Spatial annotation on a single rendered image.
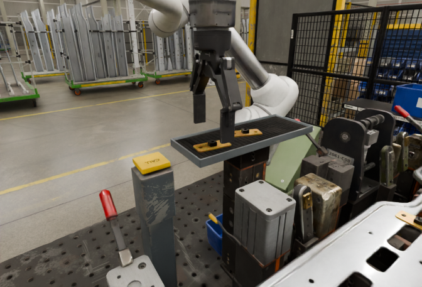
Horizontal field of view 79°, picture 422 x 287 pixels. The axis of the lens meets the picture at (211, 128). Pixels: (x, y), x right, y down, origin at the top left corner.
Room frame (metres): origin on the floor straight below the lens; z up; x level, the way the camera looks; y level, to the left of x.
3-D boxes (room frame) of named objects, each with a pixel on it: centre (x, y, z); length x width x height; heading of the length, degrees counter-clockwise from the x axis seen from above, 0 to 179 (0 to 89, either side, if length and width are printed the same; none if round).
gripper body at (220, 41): (0.54, 0.00, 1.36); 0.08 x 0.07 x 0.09; 26
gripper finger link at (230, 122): (0.46, -0.04, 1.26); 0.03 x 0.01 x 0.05; 26
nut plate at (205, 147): (0.54, 0.00, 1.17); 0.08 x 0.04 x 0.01; 116
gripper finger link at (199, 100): (0.60, 0.03, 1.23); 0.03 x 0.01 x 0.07; 116
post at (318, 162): (0.59, -0.27, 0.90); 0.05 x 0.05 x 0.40; 34
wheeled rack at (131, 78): (6.97, 2.81, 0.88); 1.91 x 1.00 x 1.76; 126
